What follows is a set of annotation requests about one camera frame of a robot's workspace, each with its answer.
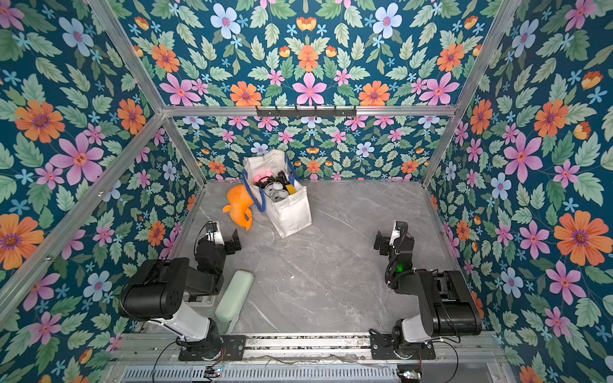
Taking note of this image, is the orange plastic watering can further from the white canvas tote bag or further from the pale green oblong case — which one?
the pale green oblong case

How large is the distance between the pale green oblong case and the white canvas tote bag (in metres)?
0.23

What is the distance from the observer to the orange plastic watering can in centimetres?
105

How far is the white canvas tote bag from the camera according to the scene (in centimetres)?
89

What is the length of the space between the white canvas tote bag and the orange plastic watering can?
1.6 inches

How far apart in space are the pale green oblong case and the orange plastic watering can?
0.81 ft

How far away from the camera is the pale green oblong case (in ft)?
2.60
